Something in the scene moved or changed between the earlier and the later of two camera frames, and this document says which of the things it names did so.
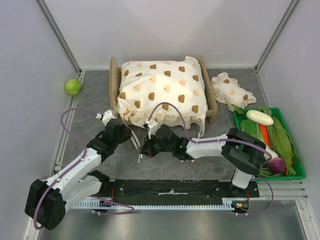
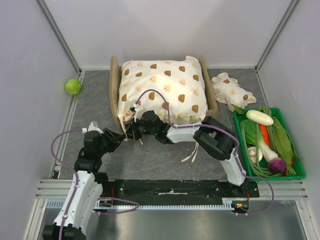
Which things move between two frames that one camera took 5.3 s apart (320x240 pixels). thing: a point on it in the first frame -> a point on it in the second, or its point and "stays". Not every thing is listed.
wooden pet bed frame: (115, 74) stays
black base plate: (175, 189) stays
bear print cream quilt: (144, 85) stays
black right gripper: (147, 149) -> (133, 127)
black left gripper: (127, 133) -> (114, 138)
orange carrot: (265, 134) stays
